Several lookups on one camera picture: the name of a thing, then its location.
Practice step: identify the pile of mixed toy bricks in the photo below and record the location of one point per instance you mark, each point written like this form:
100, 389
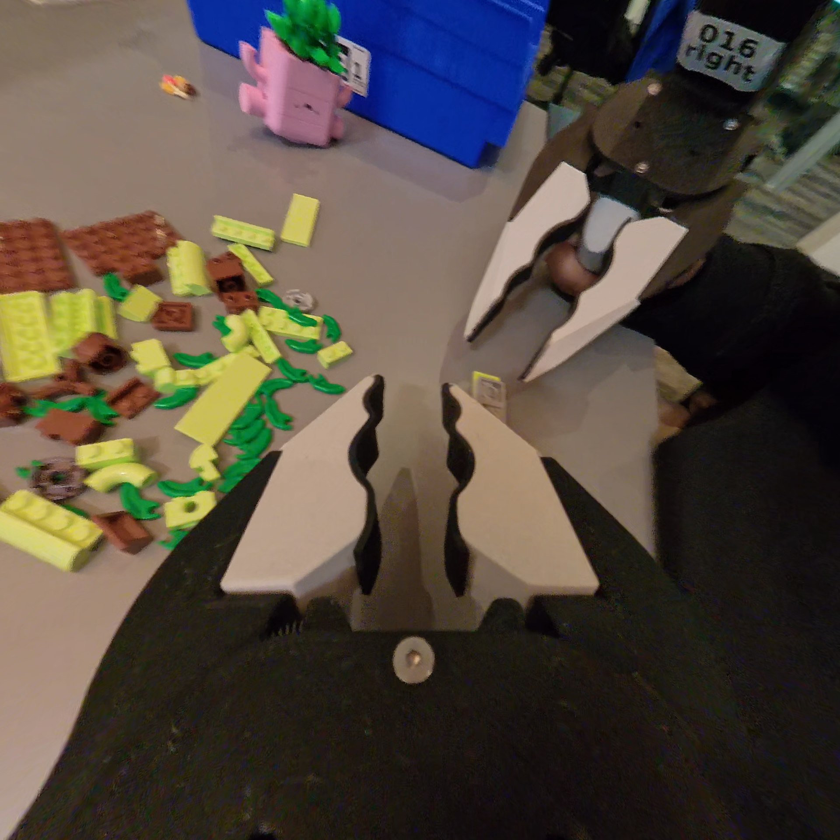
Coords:
216, 394

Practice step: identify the small lime plate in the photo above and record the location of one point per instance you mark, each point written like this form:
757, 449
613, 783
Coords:
334, 354

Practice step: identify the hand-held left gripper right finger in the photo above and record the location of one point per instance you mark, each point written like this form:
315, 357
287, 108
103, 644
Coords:
525, 518

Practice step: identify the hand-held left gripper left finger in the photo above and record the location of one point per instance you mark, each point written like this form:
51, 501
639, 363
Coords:
302, 518

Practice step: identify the blue jacket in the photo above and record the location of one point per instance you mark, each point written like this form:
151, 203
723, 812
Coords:
656, 39

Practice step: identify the small orange brick piece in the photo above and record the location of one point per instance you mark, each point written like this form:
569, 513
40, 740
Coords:
177, 86

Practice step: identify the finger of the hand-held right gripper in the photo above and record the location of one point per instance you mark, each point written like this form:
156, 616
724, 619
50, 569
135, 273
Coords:
538, 216
636, 275

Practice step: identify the lime smooth tile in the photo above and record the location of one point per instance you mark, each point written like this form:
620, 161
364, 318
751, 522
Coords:
300, 220

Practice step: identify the lime long studded plate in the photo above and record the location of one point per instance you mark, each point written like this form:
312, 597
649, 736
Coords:
484, 377

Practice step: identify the person's right hand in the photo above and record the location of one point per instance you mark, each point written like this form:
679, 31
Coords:
568, 272

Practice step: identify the pink brick pot figure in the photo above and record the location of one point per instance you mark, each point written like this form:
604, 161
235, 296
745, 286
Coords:
295, 98

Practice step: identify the person's right forearm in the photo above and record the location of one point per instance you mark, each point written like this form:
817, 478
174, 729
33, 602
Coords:
735, 315

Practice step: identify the blue plastic bin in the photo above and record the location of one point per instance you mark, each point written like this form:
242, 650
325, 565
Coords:
446, 65

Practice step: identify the black bag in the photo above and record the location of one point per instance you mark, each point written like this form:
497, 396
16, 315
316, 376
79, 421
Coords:
584, 39

